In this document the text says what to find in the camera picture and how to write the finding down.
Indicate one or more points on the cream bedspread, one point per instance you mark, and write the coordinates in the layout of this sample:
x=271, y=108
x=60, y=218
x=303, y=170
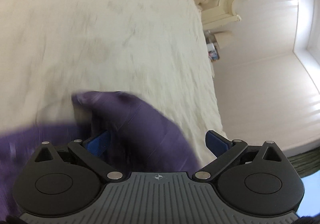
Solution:
x=154, y=49

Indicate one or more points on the purple patterned garment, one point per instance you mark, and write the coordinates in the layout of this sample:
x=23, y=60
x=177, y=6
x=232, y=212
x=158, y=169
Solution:
x=144, y=140

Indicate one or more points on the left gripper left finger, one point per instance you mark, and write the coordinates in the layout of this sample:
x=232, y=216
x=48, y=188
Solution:
x=91, y=153

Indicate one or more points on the framed photo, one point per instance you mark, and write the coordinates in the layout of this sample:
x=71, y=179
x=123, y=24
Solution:
x=212, y=52

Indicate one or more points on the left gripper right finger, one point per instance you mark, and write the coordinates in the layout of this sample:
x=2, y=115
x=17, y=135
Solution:
x=225, y=151

